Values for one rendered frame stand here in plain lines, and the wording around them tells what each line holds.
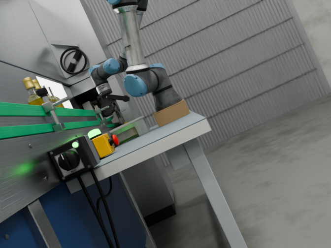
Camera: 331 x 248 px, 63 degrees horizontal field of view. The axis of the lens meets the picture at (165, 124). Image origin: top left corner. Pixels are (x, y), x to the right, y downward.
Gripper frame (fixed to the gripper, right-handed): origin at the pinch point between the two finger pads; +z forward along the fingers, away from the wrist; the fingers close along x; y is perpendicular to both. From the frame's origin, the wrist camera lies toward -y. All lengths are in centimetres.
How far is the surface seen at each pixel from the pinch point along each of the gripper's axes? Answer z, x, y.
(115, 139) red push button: 6, 58, -3
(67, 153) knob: 4, 90, 2
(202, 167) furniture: 22, 80, -24
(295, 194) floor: 85, -16, -76
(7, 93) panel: -31, 35, 34
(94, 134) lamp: 1, 58, 3
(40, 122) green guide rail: -7, 79, 9
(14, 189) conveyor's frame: 6, 106, 7
